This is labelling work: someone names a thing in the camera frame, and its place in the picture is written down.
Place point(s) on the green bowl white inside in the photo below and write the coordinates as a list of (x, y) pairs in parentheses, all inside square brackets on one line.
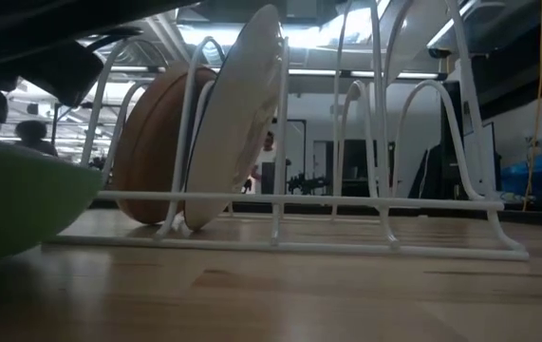
[(19, 199)]

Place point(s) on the blue patterned plate white underside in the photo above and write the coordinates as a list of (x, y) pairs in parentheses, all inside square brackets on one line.
[(232, 123)]

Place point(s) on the dark shelf unit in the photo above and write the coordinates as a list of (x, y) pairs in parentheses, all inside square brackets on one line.
[(527, 71)]

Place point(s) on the white board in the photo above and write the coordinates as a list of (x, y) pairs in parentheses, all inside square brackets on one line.
[(489, 138)]

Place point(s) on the black equipment cabinet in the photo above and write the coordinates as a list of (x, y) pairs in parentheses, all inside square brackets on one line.
[(360, 161)]

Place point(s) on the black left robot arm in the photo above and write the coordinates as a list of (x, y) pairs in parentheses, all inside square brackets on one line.
[(38, 19)]

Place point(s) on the person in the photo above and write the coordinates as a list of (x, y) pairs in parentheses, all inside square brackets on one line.
[(33, 135), (267, 164)]

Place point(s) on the blue tarp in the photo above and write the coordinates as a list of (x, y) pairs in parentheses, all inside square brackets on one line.
[(541, 173)]

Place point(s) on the brown wooden plate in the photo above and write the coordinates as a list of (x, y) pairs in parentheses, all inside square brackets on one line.
[(149, 152)]

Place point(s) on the black display stand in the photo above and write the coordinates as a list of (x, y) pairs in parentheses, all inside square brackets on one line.
[(427, 180)]

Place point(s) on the black background robot arm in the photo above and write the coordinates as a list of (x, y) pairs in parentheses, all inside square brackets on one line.
[(306, 183)]

